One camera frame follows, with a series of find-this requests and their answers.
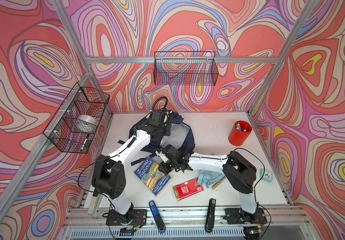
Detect silver tape roll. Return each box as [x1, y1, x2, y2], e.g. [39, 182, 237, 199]
[75, 115, 98, 134]

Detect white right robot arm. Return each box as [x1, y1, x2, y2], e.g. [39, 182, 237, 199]
[155, 145, 258, 215]

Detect light blue pencil case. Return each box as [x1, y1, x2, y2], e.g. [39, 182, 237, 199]
[197, 170, 225, 188]

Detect black wire basket on rear wall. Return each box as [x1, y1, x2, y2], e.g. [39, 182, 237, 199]
[153, 50, 219, 86]

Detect black stapler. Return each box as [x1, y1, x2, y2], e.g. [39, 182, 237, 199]
[205, 199, 216, 233]

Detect mint green small clock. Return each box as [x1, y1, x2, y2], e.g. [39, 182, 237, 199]
[260, 169, 274, 183]

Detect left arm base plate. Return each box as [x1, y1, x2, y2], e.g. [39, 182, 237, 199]
[102, 209, 147, 227]

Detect red packet with white label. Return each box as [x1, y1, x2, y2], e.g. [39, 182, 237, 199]
[172, 178, 204, 201]

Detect black wire basket on left wall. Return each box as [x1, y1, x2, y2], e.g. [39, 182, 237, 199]
[43, 83, 110, 154]

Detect navy blue backpack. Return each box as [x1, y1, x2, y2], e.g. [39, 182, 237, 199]
[109, 111, 195, 164]

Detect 91-storey treehouse book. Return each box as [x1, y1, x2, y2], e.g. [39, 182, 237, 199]
[134, 157, 171, 196]

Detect wooden pencil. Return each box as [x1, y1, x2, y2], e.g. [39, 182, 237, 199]
[212, 177, 226, 190]

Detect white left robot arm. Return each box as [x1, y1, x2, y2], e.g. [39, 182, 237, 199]
[91, 110, 172, 216]

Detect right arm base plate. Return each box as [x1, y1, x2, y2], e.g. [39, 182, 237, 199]
[223, 208, 268, 225]

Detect blue stapler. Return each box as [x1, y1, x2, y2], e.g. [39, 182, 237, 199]
[148, 201, 165, 234]

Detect black marker in left basket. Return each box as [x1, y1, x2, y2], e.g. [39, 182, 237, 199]
[80, 134, 90, 152]

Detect black wire basket on wall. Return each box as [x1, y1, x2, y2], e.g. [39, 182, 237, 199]
[153, 50, 219, 86]
[43, 83, 110, 154]

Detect red pen cup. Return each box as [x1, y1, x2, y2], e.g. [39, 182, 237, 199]
[228, 121, 253, 147]

